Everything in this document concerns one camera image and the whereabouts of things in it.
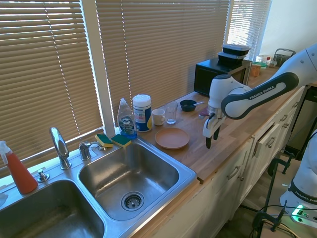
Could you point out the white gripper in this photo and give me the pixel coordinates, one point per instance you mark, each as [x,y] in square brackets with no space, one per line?
[210,127]

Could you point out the orange plastic plate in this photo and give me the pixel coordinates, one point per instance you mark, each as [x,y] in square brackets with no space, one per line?
[172,138]

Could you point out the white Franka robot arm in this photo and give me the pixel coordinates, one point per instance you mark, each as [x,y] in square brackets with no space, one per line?
[260,96]

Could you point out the white ceramic mug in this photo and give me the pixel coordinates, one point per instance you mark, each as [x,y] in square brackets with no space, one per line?
[157,117]

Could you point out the stainless steel double sink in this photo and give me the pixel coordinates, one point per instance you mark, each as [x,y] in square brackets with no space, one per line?
[128,173]

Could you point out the metal sink drain strainer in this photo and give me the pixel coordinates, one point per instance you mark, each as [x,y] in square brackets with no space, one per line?
[132,200]

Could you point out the chrome sink faucet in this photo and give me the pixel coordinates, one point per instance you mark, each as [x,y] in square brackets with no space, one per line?
[60,146]

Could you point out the small chrome sink knob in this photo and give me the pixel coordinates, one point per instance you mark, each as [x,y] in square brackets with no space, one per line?
[43,175]

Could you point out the metal spoon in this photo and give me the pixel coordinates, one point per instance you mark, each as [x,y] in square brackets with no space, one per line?
[199,103]

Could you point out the small black bowl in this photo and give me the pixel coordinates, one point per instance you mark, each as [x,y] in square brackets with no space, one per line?
[188,105]

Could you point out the clear drinking glass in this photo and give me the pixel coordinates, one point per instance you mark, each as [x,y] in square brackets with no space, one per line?
[171,112]

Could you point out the white kitchen cabinet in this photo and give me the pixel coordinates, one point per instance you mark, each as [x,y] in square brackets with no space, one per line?
[223,188]

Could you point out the black microwave oven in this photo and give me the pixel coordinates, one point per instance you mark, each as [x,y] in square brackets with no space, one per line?
[210,77]

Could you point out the black C clamp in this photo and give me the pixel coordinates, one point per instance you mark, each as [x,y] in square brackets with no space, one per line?
[280,164]
[267,218]

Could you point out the white wipes canister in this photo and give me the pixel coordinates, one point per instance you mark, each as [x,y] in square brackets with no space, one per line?
[142,114]

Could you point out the orange cardboard box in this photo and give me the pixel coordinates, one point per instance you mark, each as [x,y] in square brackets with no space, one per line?
[255,70]

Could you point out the black plastic food container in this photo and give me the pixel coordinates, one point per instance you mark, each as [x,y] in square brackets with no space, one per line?
[235,49]
[230,59]

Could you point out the green lidded container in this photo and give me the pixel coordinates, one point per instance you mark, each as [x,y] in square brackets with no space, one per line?
[260,65]

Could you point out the Dawn dish soap bottle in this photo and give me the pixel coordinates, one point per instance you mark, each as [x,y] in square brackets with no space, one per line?
[126,121]

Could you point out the yellow green sponge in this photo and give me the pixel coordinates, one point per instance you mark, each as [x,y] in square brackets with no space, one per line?
[121,140]
[104,140]

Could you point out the white lidded container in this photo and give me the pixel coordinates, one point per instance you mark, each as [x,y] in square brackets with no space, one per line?
[263,58]

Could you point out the wide tan window blind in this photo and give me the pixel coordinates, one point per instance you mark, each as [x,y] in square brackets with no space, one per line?
[44,81]
[161,49]

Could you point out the narrow tan window blind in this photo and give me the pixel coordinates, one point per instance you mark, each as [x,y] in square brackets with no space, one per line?
[247,24]

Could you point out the orange spray bottle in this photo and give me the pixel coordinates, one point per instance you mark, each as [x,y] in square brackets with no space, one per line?
[21,173]

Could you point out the maroon wrist camera mount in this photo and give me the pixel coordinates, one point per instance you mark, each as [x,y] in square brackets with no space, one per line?
[203,113]

